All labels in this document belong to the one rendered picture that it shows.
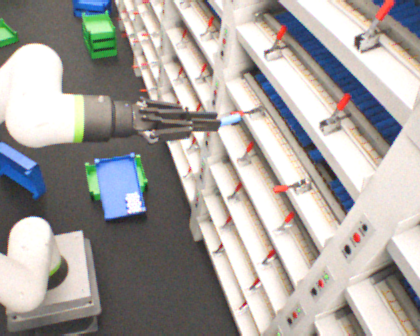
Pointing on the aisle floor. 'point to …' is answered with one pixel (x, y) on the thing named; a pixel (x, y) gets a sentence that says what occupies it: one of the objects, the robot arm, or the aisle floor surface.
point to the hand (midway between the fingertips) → (203, 121)
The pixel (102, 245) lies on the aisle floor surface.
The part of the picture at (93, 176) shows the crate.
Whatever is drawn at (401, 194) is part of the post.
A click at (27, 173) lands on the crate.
